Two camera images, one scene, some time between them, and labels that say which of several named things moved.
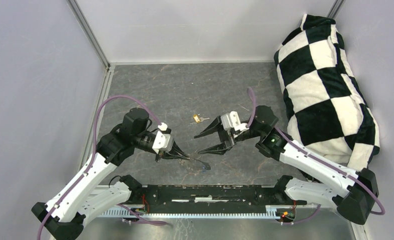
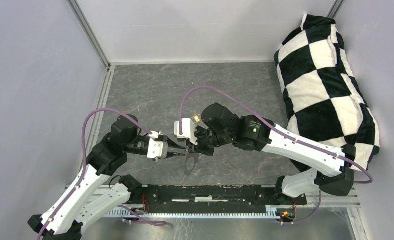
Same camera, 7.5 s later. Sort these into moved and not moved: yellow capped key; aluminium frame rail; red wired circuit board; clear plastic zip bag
Moved: clear plastic zip bag
Not moved: red wired circuit board; aluminium frame rail; yellow capped key
